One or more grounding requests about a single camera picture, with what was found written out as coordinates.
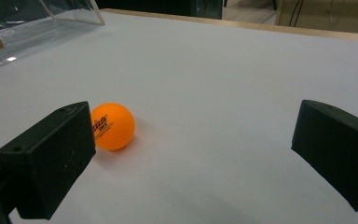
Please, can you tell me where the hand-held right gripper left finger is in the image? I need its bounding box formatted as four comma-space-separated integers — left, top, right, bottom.
0, 101, 97, 220

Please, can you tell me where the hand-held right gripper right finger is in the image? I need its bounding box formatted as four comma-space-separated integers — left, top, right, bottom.
291, 99, 358, 215

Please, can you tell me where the orange table tennis ball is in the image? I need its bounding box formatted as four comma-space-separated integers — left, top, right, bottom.
90, 102, 136, 152

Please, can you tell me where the clear plastic box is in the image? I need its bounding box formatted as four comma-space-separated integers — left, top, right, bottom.
0, 0, 105, 69

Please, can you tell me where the dark cabinet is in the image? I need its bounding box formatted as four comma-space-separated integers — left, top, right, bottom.
94, 0, 224, 21

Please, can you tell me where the black cable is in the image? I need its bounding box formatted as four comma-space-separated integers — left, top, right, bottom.
288, 0, 304, 28

